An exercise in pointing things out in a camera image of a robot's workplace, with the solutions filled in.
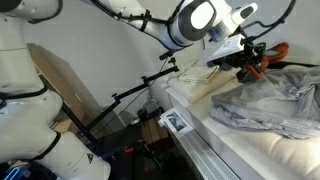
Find picture postcard white border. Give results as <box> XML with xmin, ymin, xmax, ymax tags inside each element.
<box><xmin>157</xmin><ymin>107</ymin><xmax>195</xmax><ymax>138</ymax></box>

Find cream tufted cushion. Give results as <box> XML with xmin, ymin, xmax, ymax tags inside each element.
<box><xmin>165</xmin><ymin>61</ymin><xmax>243</xmax><ymax>105</ymax></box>

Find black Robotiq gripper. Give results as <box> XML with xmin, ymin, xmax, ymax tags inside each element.
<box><xmin>208</xmin><ymin>42</ymin><xmax>268</xmax><ymax>76</ymax></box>

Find small wooden stool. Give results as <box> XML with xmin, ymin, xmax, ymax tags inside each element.
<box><xmin>139</xmin><ymin>115</ymin><xmax>175</xmax><ymax>147</ymax></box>

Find white tufted mattress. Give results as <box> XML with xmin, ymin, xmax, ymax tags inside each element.
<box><xmin>186</xmin><ymin>63</ymin><xmax>320</xmax><ymax>180</ymax></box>

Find orange and blue sock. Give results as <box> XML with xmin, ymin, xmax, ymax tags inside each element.
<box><xmin>237</xmin><ymin>41</ymin><xmax>290</xmax><ymax>84</ymax></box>

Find grey round device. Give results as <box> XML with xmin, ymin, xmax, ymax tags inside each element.
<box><xmin>136</xmin><ymin>99</ymin><xmax>163</xmax><ymax>122</ymax></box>

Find blue lit device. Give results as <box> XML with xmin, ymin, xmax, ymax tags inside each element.
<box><xmin>2</xmin><ymin>165</ymin><xmax>23</xmax><ymax>180</ymax></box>

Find grey mesh bag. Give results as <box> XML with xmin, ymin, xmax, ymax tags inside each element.
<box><xmin>208</xmin><ymin>66</ymin><xmax>320</xmax><ymax>141</ymax></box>

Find wooden cabinet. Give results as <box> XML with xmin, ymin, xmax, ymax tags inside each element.
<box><xmin>25</xmin><ymin>42</ymin><xmax>116</xmax><ymax>136</ymax></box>

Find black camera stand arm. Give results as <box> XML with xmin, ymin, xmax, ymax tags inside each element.
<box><xmin>62</xmin><ymin>49</ymin><xmax>181</xmax><ymax>148</ymax></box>

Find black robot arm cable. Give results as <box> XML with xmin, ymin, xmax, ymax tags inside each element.
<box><xmin>28</xmin><ymin>0</ymin><xmax>298</xmax><ymax>46</ymax></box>

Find white bed base ledge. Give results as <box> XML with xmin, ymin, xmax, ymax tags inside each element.
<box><xmin>148</xmin><ymin>79</ymin><xmax>268</xmax><ymax>180</ymax></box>

